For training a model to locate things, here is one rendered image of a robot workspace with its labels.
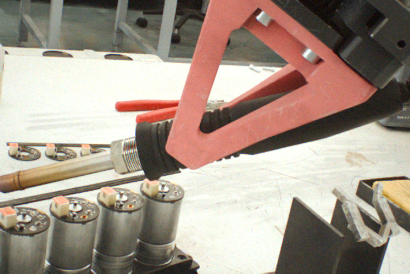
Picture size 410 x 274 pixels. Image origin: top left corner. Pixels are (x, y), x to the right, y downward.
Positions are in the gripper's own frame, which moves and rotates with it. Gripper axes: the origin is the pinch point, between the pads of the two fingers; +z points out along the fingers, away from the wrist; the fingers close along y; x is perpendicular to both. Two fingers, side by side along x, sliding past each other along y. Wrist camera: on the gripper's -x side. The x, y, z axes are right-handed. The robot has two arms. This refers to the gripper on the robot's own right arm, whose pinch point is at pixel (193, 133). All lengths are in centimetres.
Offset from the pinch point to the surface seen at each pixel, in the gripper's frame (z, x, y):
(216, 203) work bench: 10.5, 8.2, -20.5
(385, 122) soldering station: 1.7, 22.5, -44.5
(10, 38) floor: 126, -49, -305
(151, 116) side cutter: 13.2, 1.6, -34.0
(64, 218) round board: 8.7, -1.6, -3.5
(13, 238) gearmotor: 9.9, -3.0, -1.4
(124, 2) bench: 77, -16, -312
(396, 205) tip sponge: 2.8, 19.7, -23.2
